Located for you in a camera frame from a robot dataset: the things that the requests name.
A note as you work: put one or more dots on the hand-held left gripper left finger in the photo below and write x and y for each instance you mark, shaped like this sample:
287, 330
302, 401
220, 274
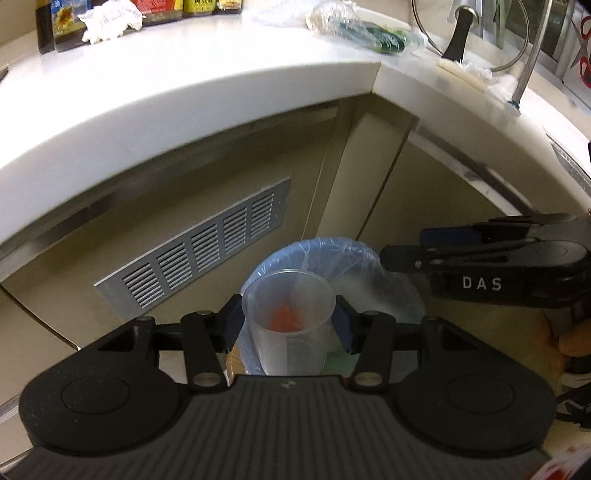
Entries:
233, 324

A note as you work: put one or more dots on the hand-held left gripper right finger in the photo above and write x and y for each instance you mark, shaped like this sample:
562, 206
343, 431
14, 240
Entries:
344, 330

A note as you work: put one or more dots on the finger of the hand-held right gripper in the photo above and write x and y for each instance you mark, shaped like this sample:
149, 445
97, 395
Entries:
443, 235
406, 258

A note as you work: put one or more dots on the blue lined waste basket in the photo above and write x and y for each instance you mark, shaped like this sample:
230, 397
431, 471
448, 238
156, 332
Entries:
360, 272

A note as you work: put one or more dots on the clear plastic cup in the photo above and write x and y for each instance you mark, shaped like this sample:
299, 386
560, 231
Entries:
286, 341

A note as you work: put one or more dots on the person's right hand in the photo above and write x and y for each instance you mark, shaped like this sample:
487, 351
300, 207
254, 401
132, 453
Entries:
577, 340

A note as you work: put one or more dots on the beige cabinet door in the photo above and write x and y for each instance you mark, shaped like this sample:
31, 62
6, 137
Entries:
415, 184

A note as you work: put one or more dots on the grey cabinet vent grille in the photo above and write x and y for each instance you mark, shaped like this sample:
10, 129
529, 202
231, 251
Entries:
203, 240

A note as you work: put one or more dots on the steel sink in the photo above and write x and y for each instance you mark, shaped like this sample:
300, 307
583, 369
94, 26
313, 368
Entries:
572, 161

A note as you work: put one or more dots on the black white shoe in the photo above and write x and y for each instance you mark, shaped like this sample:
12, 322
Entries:
577, 408

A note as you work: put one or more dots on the beige cabinet panel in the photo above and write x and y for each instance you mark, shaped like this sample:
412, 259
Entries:
115, 221

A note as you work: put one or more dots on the white plastic wrapper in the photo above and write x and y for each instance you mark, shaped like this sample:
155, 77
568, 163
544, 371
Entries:
466, 74

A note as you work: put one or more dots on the glass pot lid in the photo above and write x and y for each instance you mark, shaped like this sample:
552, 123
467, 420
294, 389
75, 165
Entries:
461, 37

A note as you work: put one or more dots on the metal lid stand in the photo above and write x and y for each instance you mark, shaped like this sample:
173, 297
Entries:
531, 50

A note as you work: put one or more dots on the dark green packet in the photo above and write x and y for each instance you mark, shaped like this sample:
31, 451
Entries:
383, 39

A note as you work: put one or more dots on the clear plastic bag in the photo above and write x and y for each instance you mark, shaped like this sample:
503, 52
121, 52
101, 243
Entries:
332, 18

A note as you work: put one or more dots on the small checkered lid jar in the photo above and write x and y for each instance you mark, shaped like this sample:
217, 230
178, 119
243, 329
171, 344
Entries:
228, 5

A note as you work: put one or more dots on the large green lid jar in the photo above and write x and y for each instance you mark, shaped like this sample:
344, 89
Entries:
198, 7

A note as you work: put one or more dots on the blue label oil bottle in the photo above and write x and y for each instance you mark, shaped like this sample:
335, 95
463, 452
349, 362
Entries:
69, 25

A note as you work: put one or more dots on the slim dark sauce bottle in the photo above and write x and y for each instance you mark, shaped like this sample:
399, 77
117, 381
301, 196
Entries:
45, 32

